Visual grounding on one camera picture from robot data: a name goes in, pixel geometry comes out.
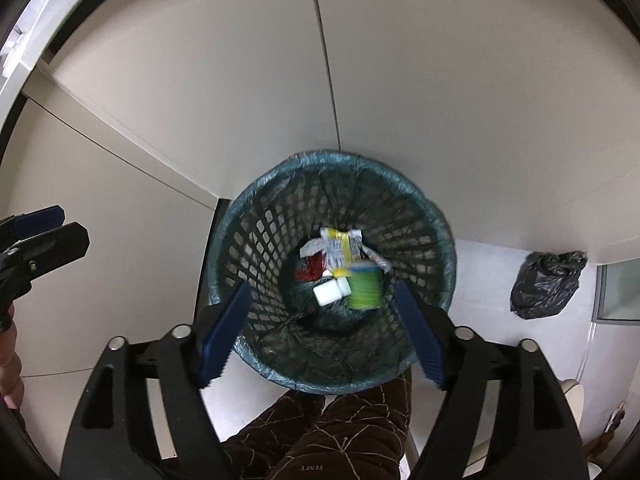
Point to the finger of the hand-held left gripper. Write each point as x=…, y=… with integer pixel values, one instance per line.
x=55, y=247
x=40, y=217

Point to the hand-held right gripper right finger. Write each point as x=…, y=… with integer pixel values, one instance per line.
x=417, y=330

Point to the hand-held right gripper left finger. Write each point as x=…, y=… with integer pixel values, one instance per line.
x=225, y=330

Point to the green cardboard box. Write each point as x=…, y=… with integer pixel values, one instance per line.
x=365, y=287

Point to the white plastic bottle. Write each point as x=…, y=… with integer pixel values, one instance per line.
x=327, y=292

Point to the red mesh bag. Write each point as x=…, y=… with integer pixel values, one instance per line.
x=312, y=267

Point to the yellow snack packet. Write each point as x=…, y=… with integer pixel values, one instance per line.
x=340, y=250

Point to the dark mesh trash basket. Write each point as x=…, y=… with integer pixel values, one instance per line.
x=280, y=220

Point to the person's left hand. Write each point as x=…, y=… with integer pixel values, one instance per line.
x=11, y=360

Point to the black garbage bag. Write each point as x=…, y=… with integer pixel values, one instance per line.
x=545, y=285

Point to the person's brown patterned trousers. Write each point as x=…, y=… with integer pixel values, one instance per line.
x=325, y=435

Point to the beige curved object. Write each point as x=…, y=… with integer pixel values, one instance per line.
x=574, y=410

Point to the glass panel with metal frame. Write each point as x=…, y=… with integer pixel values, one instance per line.
x=617, y=292

